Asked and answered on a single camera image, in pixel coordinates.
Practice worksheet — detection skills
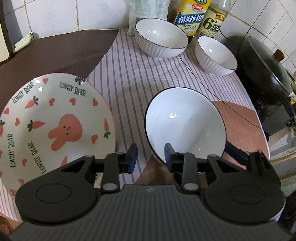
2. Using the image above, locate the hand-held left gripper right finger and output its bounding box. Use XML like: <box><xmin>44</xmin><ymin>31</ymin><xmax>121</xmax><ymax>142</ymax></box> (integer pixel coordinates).
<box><xmin>164</xmin><ymin>143</ymin><xmax>247</xmax><ymax>193</ymax></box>

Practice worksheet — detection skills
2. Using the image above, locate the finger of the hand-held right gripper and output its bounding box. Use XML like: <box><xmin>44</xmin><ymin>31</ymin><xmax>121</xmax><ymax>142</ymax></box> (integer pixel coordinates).
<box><xmin>225</xmin><ymin>141</ymin><xmax>277</xmax><ymax>177</ymax></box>

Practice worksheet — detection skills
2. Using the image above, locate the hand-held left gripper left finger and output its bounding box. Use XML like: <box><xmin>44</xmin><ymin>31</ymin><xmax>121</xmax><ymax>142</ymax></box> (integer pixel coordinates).
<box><xmin>60</xmin><ymin>143</ymin><xmax>138</xmax><ymax>193</ymax></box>

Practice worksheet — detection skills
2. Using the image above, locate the white ribbed bowl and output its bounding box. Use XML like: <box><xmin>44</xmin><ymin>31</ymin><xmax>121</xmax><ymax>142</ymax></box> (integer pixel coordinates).
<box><xmin>135</xmin><ymin>18</ymin><xmax>189</xmax><ymax>58</ymax></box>
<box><xmin>195</xmin><ymin>36</ymin><xmax>238</xmax><ymax>76</ymax></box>
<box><xmin>144</xmin><ymin>87</ymin><xmax>228</xmax><ymax>167</ymax></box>

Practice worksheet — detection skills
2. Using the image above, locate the rabbit print plate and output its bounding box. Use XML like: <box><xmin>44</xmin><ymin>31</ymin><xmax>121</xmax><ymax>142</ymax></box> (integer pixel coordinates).
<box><xmin>0</xmin><ymin>73</ymin><xmax>117</xmax><ymax>219</ymax></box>

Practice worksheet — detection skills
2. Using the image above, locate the black gas stove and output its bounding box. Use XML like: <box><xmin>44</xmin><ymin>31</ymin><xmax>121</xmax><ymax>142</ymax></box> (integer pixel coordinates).
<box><xmin>254</xmin><ymin>93</ymin><xmax>296</xmax><ymax>142</ymax></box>

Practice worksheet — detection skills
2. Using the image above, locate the striped patterned table mat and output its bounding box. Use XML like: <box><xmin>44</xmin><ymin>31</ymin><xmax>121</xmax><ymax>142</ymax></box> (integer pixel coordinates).
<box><xmin>0</xmin><ymin>28</ymin><xmax>271</xmax><ymax>223</ymax></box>

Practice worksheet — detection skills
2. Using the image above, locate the black wok with lid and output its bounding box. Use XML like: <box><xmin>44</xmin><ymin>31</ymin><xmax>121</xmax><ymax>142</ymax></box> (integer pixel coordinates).
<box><xmin>239</xmin><ymin>36</ymin><xmax>294</xmax><ymax>93</ymax></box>

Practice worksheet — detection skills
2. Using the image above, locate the vinegar bottle yellow cap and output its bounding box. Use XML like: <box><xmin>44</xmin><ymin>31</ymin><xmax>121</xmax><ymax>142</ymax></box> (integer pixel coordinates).
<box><xmin>203</xmin><ymin>0</ymin><xmax>232</xmax><ymax>39</ymax></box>

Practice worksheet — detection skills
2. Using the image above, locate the cooking wine bottle yellow label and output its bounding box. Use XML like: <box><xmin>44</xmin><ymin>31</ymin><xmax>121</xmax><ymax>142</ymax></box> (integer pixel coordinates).
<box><xmin>173</xmin><ymin>0</ymin><xmax>212</xmax><ymax>37</ymax></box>

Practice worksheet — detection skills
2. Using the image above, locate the white plastic packet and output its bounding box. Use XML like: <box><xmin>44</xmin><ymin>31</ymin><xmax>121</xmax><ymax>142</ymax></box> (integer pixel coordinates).
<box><xmin>125</xmin><ymin>0</ymin><xmax>151</xmax><ymax>36</ymax></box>

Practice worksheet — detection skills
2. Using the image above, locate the clear plastic bag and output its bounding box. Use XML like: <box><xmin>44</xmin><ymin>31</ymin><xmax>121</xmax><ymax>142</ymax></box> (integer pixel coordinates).
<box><xmin>148</xmin><ymin>0</ymin><xmax>169</xmax><ymax>22</ymax></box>

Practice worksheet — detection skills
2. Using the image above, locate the cream plastic holder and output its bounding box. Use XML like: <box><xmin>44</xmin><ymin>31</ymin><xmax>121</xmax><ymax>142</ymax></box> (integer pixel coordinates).
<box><xmin>13</xmin><ymin>32</ymin><xmax>33</xmax><ymax>53</ymax></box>

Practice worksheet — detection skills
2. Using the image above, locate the white cutting board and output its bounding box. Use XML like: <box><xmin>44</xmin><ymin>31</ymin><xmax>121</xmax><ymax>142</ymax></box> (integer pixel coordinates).
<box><xmin>0</xmin><ymin>21</ymin><xmax>11</xmax><ymax>63</ymax></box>

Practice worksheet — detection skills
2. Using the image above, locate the black cable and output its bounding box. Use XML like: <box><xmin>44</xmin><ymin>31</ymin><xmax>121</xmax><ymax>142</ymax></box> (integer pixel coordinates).
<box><xmin>179</xmin><ymin>54</ymin><xmax>263</xmax><ymax>128</ymax></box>

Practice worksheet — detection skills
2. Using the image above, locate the black wok with wooden handle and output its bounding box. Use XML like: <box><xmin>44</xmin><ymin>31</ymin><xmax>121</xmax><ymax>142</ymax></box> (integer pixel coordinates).
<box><xmin>235</xmin><ymin>35</ymin><xmax>296</xmax><ymax>112</ymax></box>

